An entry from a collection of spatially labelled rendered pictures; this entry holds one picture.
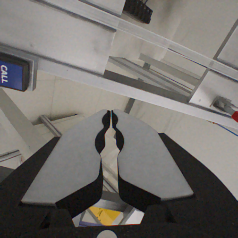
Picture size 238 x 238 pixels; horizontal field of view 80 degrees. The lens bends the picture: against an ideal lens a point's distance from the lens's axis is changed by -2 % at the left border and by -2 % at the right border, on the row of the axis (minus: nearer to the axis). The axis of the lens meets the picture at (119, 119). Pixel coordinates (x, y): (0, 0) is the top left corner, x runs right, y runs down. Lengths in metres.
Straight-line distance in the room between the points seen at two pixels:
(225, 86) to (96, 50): 0.26
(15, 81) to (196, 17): 2.05
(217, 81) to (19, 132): 0.55
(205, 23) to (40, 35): 1.96
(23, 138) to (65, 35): 0.37
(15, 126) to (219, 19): 2.03
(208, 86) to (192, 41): 1.77
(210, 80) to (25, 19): 0.32
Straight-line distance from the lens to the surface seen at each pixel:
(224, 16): 2.11
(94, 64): 0.26
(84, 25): 0.25
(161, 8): 0.85
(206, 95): 0.34
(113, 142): 1.35
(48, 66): 0.26
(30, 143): 0.52
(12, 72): 0.25
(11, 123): 0.60
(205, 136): 2.14
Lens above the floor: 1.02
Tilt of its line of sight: 24 degrees down
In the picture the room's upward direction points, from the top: 127 degrees clockwise
